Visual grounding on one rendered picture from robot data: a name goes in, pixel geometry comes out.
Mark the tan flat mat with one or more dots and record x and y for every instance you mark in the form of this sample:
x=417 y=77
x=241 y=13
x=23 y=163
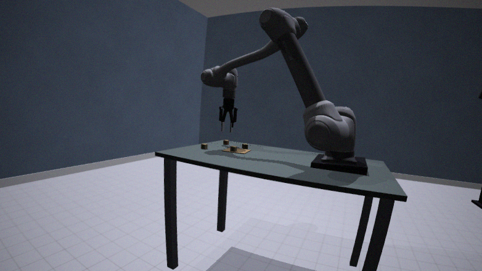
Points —
x=239 y=150

